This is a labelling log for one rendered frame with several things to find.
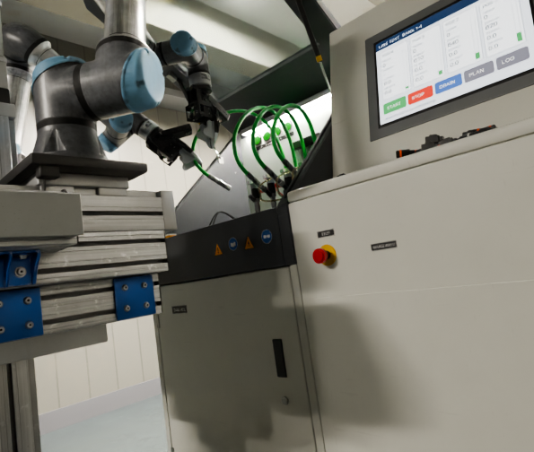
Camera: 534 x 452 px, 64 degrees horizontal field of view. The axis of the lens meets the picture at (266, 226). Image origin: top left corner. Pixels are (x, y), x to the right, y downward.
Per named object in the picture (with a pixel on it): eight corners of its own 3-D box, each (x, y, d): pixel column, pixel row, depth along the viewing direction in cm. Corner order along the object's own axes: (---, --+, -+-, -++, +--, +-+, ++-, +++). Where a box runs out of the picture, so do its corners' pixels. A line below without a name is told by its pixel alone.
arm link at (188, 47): (160, 56, 134) (173, 72, 145) (194, 48, 132) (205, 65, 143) (157, 33, 135) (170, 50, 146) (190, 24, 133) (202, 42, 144)
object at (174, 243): (155, 286, 154) (150, 242, 155) (165, 284, 157) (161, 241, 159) (284, 265, 112) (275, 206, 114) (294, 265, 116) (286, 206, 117)
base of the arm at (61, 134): (45, 159, 78) (40, 107, 79) (19, 180, 88) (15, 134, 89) (123, 166, 88) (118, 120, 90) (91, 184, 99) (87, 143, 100)
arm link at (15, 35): (14, -2, 129) (144, 114, 141) (16, 20, 138) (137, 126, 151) (-16, 20, 124) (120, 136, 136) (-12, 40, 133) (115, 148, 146)
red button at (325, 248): (310, 268, 102) (307, 247, 102) (320, 266, 105) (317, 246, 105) (328, 265, 98) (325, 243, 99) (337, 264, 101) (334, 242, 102)
